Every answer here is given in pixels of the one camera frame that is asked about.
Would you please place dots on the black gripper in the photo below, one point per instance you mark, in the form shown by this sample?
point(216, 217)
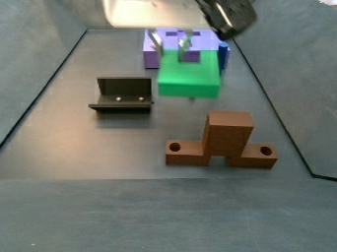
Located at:
point(229, 18)

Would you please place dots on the green U-shaped block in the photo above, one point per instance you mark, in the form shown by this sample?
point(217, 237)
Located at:
point(189, 79)

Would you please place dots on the purple board with cross slot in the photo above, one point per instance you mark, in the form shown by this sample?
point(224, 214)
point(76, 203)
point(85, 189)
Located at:
point(204, 41)

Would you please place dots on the blue cylindrical peg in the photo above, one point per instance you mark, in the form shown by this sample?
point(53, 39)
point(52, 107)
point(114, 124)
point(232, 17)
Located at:
point(223, 53)

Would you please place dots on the brown T-shaped block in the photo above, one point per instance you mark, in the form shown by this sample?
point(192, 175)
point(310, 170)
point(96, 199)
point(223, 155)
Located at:
point(225, 140)

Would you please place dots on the dark grey fixture bracket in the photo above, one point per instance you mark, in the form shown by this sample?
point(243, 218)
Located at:
point(124, 93)

